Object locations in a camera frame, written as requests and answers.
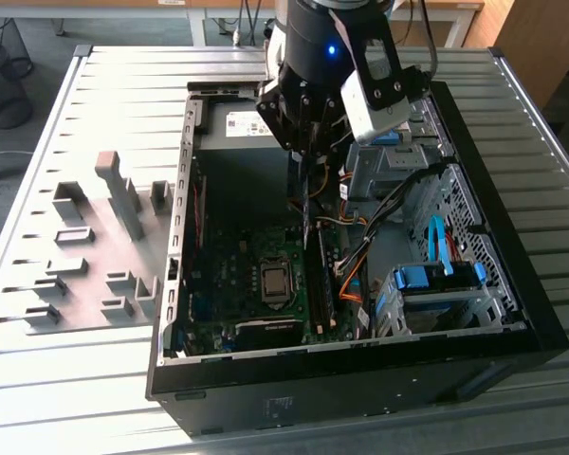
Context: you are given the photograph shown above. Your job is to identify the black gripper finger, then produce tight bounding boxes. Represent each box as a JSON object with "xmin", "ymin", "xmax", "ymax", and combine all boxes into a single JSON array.
[
  {"xmin": 255, "ymin": 67, "xmax": 314, "ymax": 157},
  {"xmin": 311, "ymin": 96, "xmax": 352, "ymax": 165}
]

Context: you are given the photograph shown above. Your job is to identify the blue RAM stick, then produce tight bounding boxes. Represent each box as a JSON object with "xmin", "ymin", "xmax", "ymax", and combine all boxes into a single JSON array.
[{"xmin": 302, "ymin": 154, "xmax": 313, "ymax": 250}]

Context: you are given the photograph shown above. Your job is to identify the grey metal drive cage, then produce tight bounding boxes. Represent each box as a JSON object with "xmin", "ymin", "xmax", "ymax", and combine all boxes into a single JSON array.
[{"xmin": 345, "ymin": 94, "xmax": 456, "ymax": 200}]

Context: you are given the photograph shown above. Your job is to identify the grey power supply unit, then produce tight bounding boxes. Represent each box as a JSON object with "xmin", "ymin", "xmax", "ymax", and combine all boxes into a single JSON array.
[{"xmin": 194, "ymin": 100, "xmax": 295, "ymax": 217}]

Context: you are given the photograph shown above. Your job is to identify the silver CPU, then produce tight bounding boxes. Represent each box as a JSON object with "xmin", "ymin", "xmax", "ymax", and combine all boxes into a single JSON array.
[{"xmin": 263, "ymin": 268, "xmax": 290, "ymax": 296}]

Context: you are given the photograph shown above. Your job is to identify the hard disk in blue carrier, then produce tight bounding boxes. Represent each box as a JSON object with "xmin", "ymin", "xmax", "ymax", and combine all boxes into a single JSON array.
[{"xmin": 391, "ymin": 261, "xmax": 487, "ymax": 293}]

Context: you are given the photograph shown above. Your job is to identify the green motherboard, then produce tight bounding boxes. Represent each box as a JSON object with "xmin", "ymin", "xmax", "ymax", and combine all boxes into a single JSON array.
[{"xmin": 182, "ymin": 221, "xmax": 361, "ymax": 355}]

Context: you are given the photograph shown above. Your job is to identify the grey parts rack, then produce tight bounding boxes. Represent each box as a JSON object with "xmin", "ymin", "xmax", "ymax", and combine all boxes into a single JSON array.
[{"xmin": 21, "ymin": 150, "xmax": 176, "ymax": 337}]

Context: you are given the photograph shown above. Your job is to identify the black graphics card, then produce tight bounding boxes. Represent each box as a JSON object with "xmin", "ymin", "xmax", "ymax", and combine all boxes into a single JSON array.
[{"xmin": 234, "ymin": 318, "xmax": 305, "ymax": 350}]

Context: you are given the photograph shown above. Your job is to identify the grey perforated disk bay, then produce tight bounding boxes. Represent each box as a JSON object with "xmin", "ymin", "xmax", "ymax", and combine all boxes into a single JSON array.
[{"xmin": 370, "ymin": 274, "xmax": 527, "ymax": 338}]

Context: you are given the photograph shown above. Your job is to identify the brown wooden cabinet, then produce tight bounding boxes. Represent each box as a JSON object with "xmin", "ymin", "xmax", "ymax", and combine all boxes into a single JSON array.
[{"xmin": 464, "ymin": 0, "xmax": 569, "ymax": 113}]

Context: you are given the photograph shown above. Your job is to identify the black open PC case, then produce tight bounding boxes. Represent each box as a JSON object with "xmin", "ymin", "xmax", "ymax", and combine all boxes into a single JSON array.
[{"xmin": 144, "ymin": 79, "xmax": 569, "ymax": 437}]

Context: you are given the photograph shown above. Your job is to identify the black mesh waste bin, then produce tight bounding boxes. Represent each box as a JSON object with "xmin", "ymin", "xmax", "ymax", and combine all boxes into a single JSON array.
[{"xmin": 0, "ymin": 18, "xmax": 34, "ymax": 130}]

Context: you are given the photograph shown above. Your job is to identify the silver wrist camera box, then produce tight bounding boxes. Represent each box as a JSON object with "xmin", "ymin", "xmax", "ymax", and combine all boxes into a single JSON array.
[{"xmin": 339, "ymin": 18, "xmax": 431, "ymax": 144}]

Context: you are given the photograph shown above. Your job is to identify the yellow black wire pair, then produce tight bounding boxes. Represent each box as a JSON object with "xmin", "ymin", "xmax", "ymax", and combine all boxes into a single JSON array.
[{"xmin": 287, "ymin": 163, "xmax": 336, "ymax": 224}]

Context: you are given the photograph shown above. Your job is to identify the blue plastic drive bracket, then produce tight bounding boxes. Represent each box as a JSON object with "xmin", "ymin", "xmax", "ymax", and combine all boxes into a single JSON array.
[{"xmin": 373, "ymin": 125, "xmax": 412, "ymax": 146}]

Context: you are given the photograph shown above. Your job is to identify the black cable bundle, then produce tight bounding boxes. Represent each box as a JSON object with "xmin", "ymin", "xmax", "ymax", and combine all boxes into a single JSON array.
[{"xmin": 334, "ymin": 162, "xmax": 446, "ymax": 277}]

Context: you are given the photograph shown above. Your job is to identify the multicoloured power wires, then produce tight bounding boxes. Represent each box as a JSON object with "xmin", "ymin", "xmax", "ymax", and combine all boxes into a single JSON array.
[{"xmin": 336, "ymin": 210, "xmax": 369, "ymax": 229}]

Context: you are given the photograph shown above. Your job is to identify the black camera cable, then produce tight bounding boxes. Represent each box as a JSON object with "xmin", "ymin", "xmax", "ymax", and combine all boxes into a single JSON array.
[{"xmin": 418, "ymin": 0, "xmax": 440, "ymax": 87}]

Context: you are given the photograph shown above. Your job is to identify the white frame desk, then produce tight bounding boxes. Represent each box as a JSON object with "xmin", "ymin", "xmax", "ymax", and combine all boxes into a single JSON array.
[{"xmin": 179, "ymin": 0, "xmax": 486, "ymax": 48}]

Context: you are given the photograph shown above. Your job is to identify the blue flat data wire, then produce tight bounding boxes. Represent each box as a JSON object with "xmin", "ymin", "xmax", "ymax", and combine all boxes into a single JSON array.
[{"xmin": 428, "ymin": 214, "xmax": 456, "ymax": 277}]

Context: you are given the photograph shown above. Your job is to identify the orange wire bundle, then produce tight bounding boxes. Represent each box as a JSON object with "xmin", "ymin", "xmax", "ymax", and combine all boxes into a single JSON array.
[{"xmin": 339, "ymin": 264, "xmax": 365, "ymax": 302}]

